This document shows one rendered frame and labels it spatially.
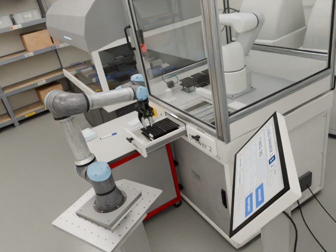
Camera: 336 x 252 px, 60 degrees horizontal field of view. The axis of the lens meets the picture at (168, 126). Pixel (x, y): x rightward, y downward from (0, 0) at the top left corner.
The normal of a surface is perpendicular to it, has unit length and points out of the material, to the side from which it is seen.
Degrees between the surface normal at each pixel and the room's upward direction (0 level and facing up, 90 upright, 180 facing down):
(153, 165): 90
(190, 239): 0
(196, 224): 0
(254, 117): 90
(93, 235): 0
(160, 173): 90
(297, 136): 90
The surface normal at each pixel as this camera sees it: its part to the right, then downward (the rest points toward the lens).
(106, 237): -0.18, -0.87
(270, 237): -0.23, 0.50
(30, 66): 0.59, 0.28
